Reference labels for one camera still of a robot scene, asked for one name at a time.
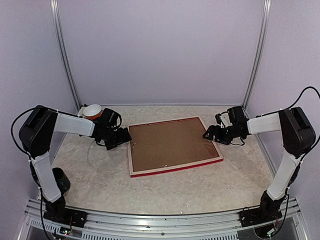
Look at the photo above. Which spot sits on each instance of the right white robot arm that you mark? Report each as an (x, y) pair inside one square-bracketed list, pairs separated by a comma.
[(298, 137)]

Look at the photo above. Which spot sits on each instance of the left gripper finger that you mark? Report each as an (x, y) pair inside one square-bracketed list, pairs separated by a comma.
[(125, 135), (112, 145)]

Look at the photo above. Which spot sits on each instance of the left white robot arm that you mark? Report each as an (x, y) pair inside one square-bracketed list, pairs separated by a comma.
[(37, 131)]

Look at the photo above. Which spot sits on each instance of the orange white bowl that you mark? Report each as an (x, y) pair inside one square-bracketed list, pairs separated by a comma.
[(93, 111)]

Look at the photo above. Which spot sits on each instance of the left aluminium post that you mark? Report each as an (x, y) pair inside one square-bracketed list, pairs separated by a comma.
[(54, 5)]

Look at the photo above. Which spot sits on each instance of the aluminium front rail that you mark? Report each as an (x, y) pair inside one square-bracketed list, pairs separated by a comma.
[(102, 225)]

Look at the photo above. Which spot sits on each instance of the brown cardboard backing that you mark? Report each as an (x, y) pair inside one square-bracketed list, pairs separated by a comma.
[(172, 145)]

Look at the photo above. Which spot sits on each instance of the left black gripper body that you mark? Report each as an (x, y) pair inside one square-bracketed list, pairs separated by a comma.
[(112, 138)]

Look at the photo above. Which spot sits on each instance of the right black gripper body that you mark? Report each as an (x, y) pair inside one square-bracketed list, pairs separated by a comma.
[(227, 135)]

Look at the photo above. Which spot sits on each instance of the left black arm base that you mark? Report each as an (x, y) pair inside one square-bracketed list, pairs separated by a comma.
[(58, 212)]

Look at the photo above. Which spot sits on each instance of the wooden red picture frame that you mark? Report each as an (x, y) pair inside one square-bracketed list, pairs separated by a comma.
[(175, 170)]

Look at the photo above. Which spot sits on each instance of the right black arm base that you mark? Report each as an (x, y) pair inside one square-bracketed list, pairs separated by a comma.
[(268, 210)]

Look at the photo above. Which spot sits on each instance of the aluminium post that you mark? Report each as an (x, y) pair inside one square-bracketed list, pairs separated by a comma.
[(258, 52), (54, 5)]

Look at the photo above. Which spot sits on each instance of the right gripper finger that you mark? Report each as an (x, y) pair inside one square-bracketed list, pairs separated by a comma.
[(221, 141), (210, 133)]

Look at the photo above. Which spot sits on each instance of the right aluminium post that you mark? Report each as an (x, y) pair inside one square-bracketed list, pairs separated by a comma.
[(258, 52)]

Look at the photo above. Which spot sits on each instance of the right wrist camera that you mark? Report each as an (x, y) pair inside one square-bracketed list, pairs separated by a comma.
[(232, 116)]

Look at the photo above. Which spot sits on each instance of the black cylindrical cup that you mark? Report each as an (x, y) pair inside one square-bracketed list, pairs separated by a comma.
[(61, 179)]

